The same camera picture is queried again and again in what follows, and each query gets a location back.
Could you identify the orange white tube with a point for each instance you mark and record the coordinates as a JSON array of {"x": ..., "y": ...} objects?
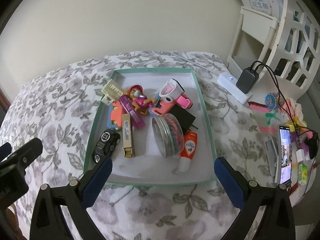
[{"x": 187, "y": 154}]

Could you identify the purple stick tube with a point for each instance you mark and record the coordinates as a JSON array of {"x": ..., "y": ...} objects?
[{"x": 136, "y": 118}]

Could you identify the pink smart watch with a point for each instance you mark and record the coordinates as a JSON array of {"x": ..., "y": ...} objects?
[{"x": 184, "y": 102}]

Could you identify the cream plastic comb clip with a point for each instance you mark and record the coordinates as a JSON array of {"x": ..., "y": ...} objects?
[{"x": 112, "y": 92}]

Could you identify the white power strip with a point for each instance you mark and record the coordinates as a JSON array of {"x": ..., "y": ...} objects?
[{"x": 228, "y": 82}]

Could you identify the gold rectangular lighter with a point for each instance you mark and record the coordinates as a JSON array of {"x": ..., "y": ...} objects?
[{"x": 128, "y": 147}]

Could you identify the clear jar metal lid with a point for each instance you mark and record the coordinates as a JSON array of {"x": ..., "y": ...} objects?
[{"x": 168, "y": 135}]

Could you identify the green small box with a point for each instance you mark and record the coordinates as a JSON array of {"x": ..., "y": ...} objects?
[{"x": 302, "y": 174}]

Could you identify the smartphone with lit screen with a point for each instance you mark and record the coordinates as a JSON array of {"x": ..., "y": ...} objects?
[{"x": 284, "y": 159}]

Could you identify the orange foam number piece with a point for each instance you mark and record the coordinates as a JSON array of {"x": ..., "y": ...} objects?
[{"x": 160, "y": 108}]

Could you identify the black multiport charger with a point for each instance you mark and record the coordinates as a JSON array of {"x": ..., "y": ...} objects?
[{"x": 247, "y": 80}]

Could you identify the yellow small bottle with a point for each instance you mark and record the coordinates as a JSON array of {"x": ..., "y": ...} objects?
[{"x": 292, "y": 125}]

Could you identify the blue round sticker tin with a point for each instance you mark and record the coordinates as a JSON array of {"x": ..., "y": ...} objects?
[{"x": 272, "y": 101}]

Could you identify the black plug charger adapter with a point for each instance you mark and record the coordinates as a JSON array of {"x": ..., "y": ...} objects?
[{"x": 184, "y": 118}]

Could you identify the teal cardboard tray box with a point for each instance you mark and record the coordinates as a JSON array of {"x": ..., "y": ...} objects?
[{"x": 147, "y": 166}]

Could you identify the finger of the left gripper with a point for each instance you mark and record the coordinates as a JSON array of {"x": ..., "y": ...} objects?
[{"x": 13, "y": 185}]

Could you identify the pink dog toy figure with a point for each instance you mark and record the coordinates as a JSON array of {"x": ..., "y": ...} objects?
[{"x": 139, "y": 100}]

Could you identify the pink crochet mat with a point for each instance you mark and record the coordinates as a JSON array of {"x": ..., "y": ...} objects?
[{"x": 268, "y": 120}]

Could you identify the floral fleece blanket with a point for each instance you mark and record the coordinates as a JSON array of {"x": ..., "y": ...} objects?
[{"x": 59, "y": 108}]

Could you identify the silver metal clip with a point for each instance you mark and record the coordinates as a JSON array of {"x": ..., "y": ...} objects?
[{"x": 271, "y": 153}]

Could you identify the black toy car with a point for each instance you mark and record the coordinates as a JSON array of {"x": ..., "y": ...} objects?
[{"x": 106, "y": 145}]

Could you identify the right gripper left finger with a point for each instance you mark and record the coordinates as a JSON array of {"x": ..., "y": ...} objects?
[{"x": 48, "y": 221}]

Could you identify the white lattice basket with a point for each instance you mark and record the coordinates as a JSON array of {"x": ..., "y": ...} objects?
[{"x": 295, "y": 54}]

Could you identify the white plastic shelf rack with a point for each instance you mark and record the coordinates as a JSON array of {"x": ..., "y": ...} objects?
[{"x": 259, "y": 26}]

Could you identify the pink white toy cup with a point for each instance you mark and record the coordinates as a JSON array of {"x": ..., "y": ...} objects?
[{"x": 171, "y": 91}]

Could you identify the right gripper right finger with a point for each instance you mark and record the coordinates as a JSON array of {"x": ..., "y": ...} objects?
[{"x": 277, "y": 221}]

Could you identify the orange foam puzzle piece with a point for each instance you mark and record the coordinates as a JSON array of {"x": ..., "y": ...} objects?
[{"x": 114, "y": 116}]

